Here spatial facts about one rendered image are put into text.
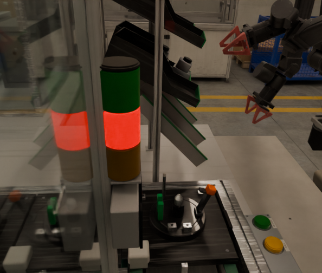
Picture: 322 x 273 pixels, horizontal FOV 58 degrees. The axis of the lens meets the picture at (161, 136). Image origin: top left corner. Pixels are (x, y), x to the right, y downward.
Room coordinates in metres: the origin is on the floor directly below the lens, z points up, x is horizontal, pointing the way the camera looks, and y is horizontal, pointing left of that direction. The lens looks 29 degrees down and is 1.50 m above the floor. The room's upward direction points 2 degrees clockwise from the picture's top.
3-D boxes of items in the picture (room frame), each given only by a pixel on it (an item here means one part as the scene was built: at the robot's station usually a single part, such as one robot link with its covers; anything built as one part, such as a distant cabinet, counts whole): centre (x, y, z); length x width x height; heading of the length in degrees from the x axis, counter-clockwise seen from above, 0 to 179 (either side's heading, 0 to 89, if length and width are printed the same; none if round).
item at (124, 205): (0.34, 0.05, 1.29); 0.12 x 0.05 x 0.25; 6
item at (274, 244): (0.47, -0.27, 0.96); 0.04 x 0.04 x 0.02
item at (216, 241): (0.54, -0.05, 0.96); 0.24 x 0.24 x 0.02; 6
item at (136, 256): (0.43, 0.04, 0.97); 0.05 x 0.05 x 0.04; 6
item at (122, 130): (0.34, 0.05, 1.33); 0.05 x 0.05 x 0.05
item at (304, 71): (4.97, -2.25, 0.49); 1.26 x 0.87 x 0.98; 96
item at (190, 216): (0.54, -0.05, 0.98); 0.14 x 0.14 x 0.02
